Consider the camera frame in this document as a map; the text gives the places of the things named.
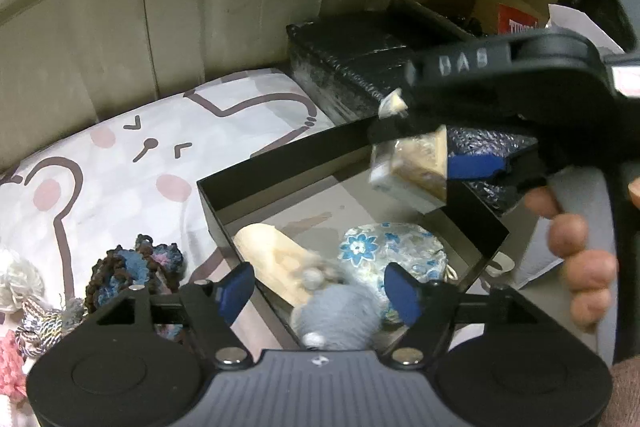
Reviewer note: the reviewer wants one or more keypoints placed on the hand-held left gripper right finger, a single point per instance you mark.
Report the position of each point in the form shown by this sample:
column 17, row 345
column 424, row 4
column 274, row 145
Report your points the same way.
column 402, row 294

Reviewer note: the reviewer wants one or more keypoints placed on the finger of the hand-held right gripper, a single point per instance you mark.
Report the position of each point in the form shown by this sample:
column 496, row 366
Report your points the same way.
column 465, row 62
column 475, row 167

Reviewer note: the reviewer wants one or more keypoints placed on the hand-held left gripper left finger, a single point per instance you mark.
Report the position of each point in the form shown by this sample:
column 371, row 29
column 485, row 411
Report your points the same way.
column 235, row 292

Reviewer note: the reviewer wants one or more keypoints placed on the cream yellow cloth item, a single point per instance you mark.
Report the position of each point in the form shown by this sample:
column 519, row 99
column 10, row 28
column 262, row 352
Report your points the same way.
column 265, row 247

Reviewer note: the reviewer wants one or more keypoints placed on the blue floral fabric pouch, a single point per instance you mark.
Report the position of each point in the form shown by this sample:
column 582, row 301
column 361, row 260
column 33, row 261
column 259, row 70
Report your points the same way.
column 365, row 252

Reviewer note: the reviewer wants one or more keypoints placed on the cream tissue pack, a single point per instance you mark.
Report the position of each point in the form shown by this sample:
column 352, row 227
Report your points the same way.
column 415, row 167

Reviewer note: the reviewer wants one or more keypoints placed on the grey crochet doll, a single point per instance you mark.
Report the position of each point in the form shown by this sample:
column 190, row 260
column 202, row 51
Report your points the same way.
column 335, row 307

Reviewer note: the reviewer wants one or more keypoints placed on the black box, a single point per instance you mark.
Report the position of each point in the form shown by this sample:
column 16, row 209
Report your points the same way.
column 215, row 207

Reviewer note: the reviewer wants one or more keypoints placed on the dark crochet scrunchie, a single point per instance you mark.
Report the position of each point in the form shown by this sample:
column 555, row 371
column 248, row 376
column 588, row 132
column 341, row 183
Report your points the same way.
column 120, row 272

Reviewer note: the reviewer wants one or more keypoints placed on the pink crochet doll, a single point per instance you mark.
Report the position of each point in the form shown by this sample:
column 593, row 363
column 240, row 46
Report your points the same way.
column 10, row 367

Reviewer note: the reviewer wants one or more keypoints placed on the person's right hand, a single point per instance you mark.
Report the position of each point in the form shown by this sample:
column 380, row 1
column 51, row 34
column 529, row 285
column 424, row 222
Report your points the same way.
column 585, row 267

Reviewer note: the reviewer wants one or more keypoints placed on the red printed box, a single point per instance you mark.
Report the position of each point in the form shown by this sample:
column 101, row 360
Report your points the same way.
column 515, row 22

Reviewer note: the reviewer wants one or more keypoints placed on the black wrapped parcel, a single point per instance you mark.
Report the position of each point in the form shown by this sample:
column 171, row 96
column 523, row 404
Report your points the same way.
column 350, row 57

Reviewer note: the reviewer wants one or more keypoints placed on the bear printed blanket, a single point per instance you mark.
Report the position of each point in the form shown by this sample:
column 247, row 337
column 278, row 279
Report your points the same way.
column 100, row 167

